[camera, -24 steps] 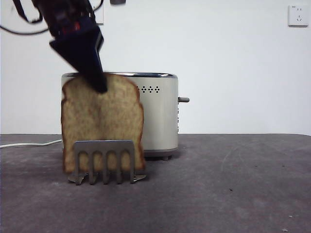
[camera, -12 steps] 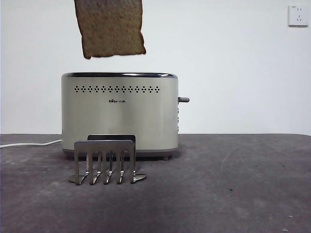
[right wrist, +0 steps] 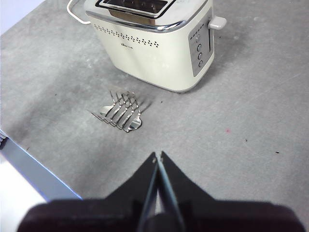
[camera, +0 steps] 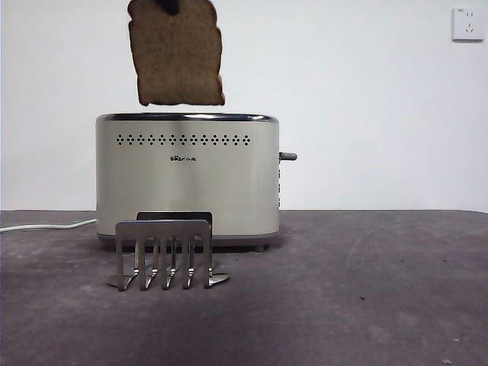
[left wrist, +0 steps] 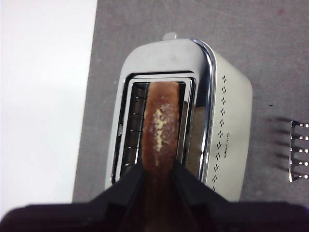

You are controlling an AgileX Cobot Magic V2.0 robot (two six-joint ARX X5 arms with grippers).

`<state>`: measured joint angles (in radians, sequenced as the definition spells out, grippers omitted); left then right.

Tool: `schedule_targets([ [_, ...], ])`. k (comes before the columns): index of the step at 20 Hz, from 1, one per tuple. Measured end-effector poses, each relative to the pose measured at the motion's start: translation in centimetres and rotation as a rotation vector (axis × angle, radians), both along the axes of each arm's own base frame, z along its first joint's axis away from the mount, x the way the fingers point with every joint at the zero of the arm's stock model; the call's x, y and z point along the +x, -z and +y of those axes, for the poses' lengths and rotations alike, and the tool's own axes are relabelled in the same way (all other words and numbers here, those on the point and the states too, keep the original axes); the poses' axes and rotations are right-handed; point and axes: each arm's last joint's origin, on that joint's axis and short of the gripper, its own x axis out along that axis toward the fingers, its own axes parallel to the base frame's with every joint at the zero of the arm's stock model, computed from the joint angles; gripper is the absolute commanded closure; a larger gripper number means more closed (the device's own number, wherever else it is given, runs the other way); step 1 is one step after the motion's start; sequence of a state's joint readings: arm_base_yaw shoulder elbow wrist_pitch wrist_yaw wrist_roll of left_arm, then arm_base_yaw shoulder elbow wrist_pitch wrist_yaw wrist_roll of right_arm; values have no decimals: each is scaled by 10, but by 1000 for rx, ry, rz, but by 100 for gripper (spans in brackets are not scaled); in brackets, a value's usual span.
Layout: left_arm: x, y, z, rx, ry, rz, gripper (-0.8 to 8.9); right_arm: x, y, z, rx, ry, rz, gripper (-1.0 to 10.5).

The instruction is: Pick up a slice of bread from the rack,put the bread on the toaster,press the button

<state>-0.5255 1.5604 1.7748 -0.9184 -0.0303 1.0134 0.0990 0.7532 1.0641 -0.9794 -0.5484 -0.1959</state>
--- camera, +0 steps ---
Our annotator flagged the white power cord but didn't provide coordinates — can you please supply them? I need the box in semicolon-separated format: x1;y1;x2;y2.
0;219;98;233

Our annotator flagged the brown seeded bread slice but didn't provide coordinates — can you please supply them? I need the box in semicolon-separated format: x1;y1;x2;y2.
127;0;226;107

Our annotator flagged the white wall socket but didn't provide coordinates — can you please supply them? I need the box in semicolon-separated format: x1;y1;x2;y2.
451;7;485;43

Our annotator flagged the silver metal toast rack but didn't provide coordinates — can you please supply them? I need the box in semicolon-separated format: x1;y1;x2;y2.
107;210;231;293

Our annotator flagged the cream steel two-slot toaster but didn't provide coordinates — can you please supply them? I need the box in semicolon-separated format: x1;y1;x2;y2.
95;112;282;252

